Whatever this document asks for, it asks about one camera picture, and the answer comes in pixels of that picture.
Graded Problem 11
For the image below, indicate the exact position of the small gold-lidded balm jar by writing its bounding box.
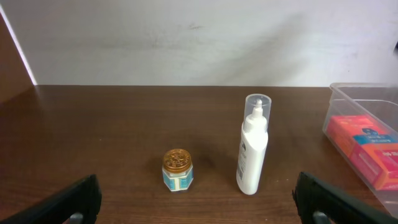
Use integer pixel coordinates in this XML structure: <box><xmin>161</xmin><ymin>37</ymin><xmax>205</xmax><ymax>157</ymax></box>
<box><xmin>162</xmin><ymin>149</ymin><xmax>193</xmax><ymax>192</ymax></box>

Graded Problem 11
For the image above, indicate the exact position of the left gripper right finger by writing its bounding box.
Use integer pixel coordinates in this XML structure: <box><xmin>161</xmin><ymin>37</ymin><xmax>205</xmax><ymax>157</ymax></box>
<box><xmin>292</xmin><ymin>172</ymin><xmax>397</xmax><ymax>224</ymax></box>

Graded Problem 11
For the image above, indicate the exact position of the white spray bottle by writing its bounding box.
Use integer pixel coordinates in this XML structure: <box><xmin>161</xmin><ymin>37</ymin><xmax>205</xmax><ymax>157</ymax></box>
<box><xmin>236</xmin><ymin>93</ymin><xmax>272</xmax><ymax>195</ymax></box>

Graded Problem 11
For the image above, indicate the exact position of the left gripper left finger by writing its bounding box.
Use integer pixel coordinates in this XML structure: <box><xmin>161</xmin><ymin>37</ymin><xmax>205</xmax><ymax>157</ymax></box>
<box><xmin>1</xmin><ymin>174</ymin><xmax>102</xmax><ymax>224</ymax></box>

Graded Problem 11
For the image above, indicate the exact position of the clear plastic container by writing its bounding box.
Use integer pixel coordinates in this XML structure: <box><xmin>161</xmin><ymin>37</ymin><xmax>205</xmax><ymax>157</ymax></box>
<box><xmin>323</xmin><ymin>83</ymin><xmax>397</xmax><ymax>217</ymax></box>

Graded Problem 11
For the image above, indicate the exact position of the orange medicine box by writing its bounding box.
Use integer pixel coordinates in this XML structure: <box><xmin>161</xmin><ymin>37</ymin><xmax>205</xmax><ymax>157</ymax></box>
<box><xmin>326</xmin><ymin>115</ymin><xmax>397</xmax><ymax>190</ymax></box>

